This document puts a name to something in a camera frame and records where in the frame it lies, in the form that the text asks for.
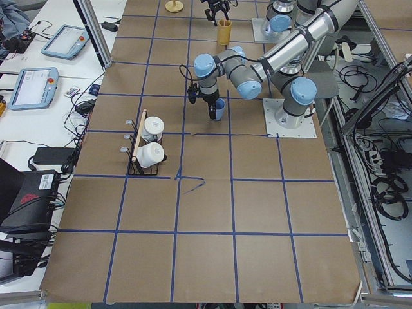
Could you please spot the white mug on rack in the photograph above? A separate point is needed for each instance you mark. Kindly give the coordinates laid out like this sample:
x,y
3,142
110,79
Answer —
x,y
153,129

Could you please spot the black computer box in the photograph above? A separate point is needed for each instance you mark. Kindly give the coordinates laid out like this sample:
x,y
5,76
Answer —
x,y
27,202

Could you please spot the teach pendant tablet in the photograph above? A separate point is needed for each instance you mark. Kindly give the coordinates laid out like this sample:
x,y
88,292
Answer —
x,y
34,89
67,42

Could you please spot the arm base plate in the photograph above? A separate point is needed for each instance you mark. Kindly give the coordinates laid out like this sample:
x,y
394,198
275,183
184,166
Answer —
x,y
280,124
263,33

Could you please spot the black wire mug rack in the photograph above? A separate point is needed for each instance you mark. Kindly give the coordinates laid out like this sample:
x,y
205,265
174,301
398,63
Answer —
x,y
134,168

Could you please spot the remote control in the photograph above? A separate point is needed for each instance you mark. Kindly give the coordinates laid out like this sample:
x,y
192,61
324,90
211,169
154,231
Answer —
x,y
72,91

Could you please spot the blue-grey plastic cup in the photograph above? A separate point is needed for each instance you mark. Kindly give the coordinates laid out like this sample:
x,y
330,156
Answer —
x,y
220,109

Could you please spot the aluminium frame post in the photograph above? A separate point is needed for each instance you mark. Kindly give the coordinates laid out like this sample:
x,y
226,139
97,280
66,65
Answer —
x,y
89,20

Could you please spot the bamboo chopstick holder cup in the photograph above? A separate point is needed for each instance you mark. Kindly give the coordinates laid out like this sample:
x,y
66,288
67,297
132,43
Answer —
x,y
224,32

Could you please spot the black power adapter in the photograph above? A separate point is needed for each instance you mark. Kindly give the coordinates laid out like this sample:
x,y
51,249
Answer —
x,y
53,155

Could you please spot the wooden mug tree stand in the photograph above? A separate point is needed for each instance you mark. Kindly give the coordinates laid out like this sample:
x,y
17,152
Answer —
x,y
174,6

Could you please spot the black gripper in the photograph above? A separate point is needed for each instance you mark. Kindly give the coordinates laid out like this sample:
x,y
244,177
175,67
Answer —
x,y
217,5
210,100

